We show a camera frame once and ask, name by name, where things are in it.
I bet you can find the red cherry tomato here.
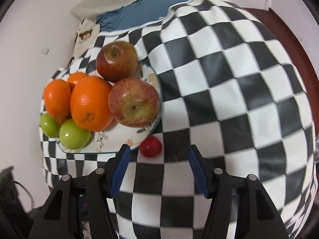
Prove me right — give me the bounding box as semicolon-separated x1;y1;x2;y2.
139;136;163;158

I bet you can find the small orange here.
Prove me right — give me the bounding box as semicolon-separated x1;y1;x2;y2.
66;72;89;90

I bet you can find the floral oval plate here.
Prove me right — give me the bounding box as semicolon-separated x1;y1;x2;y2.
40;62;163;154

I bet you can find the bear print pillow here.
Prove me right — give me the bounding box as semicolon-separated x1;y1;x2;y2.
73;19;100;56

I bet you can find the medium orange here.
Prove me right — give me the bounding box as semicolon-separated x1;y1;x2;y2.
43;79;72;119

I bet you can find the blue bed sheet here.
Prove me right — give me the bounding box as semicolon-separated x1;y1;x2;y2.
96;0;215;31

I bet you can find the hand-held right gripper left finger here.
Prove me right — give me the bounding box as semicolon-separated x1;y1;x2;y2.
28;144;132;239

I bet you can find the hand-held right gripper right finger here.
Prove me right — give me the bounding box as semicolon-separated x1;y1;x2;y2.
187;144;289;239

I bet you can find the dark object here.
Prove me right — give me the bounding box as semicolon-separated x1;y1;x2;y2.
0;166;34;239

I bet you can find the large orange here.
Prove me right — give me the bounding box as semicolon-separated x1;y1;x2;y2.
70;76;115;132

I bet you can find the dark red apple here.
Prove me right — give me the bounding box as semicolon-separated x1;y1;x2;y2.
96;41;139;83

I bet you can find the red and green apple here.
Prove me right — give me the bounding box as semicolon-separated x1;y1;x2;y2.
108;78;160;127

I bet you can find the black and white checkered cloth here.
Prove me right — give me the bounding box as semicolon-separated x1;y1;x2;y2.
41;0;318;239

